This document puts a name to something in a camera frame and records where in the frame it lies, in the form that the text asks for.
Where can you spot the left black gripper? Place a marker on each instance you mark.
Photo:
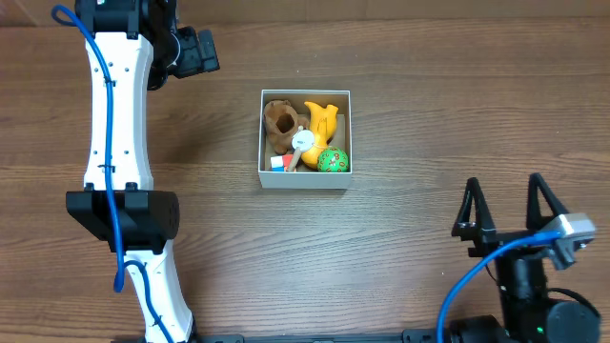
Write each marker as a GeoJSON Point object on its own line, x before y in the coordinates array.
{"type": "Point", "coordinates": [201, 52]}

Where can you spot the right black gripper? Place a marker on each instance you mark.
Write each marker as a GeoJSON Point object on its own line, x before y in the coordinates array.
{"type": "Point", "coordinates": [513, 238]}

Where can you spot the brown plush toy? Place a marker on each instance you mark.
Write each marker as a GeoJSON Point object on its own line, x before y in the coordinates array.
{"type": "Point", "coordinates": [281, 123]}

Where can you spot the white wooden rattle drum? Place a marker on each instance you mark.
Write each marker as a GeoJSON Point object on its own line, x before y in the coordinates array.
{"type": "Point", "coordinates": [302, 141]}

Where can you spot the multicoloured puzzle cube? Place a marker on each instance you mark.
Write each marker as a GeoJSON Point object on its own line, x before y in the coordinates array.
{"type": "Point", "coordinates": [281, 163]}

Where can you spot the yellow rubber duck toy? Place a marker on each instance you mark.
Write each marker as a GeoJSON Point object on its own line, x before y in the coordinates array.
{"type": "Point", "coordinates": [323, 124]}

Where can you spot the green numbered ball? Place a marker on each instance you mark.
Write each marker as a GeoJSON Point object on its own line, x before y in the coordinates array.
{"type": "Point", "coordinates": [333, 160]}

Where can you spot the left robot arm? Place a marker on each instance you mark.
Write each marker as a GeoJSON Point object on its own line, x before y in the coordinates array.
{"type": "Point", "coordinates": [133, 47]}

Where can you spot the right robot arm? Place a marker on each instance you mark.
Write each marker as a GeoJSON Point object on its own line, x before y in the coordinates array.
{"type": "Point", "coordinates": [531, 310]}

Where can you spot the white cardboard box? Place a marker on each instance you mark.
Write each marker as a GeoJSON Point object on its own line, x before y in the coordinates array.
{"type": "Point", "coordinates": [304, 177]}

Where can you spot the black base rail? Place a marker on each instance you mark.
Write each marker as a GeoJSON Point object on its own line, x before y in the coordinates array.
{"type": "Point", "coordinates": [406, 336]}

